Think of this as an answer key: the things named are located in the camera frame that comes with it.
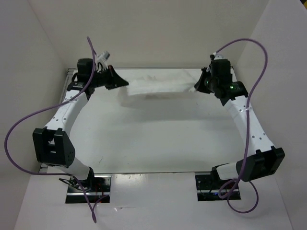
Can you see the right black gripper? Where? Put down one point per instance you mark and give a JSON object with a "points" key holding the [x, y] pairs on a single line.
{"points": [[200, 85]]}

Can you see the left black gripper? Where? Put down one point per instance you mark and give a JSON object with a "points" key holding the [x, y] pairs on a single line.
{"points": [[116, 80]]}

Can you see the white pleated skirt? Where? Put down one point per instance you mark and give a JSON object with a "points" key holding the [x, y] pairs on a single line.
{"points": [[179, 84]]}

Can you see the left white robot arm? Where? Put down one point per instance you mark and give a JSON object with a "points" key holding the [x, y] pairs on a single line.
{"points": [[52, 143]]}

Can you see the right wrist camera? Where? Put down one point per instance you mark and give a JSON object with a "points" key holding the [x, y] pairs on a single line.
{"points": [[216, 56]]}

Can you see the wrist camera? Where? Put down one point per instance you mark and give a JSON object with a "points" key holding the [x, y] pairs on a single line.
{"points": [[103, 57], [216, 56]]}

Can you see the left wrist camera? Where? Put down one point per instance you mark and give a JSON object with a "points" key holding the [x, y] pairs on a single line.
{"points": [[103, 57]]}

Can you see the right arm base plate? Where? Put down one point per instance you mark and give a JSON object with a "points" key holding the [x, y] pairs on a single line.
{"points": [[208, 188]]}

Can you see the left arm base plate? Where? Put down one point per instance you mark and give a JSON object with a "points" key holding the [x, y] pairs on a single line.
{"points": [[99, 193]]}

